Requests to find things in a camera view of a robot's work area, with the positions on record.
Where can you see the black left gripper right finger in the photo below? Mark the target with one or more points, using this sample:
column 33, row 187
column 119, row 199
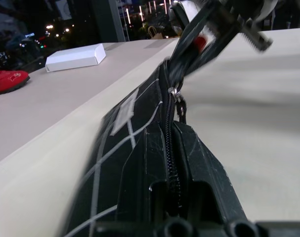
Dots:
column 204, row 168

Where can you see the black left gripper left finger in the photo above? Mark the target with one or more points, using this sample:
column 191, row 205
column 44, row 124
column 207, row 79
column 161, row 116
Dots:
column 140, row 172

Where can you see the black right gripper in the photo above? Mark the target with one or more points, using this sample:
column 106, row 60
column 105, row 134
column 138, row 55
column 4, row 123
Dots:
column 235, row 23

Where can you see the black grid pouch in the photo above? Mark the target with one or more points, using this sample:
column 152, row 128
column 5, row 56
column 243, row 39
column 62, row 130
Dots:
column 110, row 158

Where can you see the wooden chair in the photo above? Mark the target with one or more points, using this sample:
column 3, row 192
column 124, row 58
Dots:
column 153, row 32

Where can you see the cream table cloth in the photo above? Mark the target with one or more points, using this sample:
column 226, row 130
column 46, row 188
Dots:
column 251, row 111

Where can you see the dark window pillar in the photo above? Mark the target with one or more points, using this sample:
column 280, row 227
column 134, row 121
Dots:
column 107, row 19

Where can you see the white cardboard box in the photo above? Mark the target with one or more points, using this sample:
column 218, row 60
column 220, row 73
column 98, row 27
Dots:
column 73, row 58

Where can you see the red shoe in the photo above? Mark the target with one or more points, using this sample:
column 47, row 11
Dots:
column 6, row 80

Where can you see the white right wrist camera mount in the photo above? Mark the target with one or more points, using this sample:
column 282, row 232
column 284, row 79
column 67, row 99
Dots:
column 188, row 7

